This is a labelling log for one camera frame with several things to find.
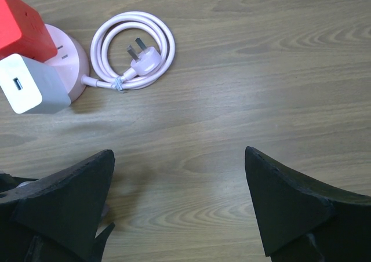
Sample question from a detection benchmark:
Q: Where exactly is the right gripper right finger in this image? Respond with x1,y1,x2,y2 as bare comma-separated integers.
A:
245,147,370,261

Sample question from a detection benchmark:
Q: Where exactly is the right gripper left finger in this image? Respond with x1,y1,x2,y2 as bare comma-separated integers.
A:
1,150,115,261

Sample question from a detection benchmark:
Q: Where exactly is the white cube charger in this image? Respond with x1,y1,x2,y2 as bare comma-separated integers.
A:
1,54,71,114

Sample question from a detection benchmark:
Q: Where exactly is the round pink power socket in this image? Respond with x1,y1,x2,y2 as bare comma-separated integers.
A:
45,24,90,103

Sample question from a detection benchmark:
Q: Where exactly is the red cube plug adapter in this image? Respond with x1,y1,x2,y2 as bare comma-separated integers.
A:
1,0,57,62

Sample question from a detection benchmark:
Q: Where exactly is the pink coiled cord with plug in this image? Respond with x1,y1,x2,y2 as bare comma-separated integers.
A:
81,11,176,92

